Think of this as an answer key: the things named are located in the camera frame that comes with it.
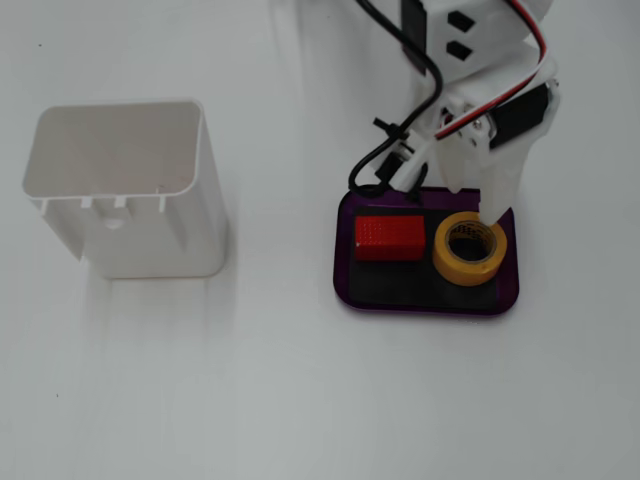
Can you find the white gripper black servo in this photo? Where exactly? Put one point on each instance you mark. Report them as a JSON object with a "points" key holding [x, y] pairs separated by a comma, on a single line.
{"points": [[481, 159]]}

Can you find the yellow tape roll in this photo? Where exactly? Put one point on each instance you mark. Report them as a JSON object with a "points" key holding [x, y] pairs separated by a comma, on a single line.
{"points": [[442, 257]]}

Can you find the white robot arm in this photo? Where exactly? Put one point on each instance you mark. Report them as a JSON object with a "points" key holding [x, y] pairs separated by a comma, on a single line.
{"points": [[450, 35]]}

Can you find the white plastic open box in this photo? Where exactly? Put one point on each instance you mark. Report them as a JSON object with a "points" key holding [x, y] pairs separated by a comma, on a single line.
{"points": [[150, 250]]}

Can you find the red perforated block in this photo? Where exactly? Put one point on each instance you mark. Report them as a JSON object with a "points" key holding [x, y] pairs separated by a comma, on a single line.
{"points": [[390, 237]]}

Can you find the purple metal tray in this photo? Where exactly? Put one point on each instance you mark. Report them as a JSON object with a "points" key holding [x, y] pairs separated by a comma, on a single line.
{"points": [[509, 295]]}

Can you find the black tray mat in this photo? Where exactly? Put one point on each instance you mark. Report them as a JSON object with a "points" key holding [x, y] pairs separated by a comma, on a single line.
{"points": [[400, 287]]}

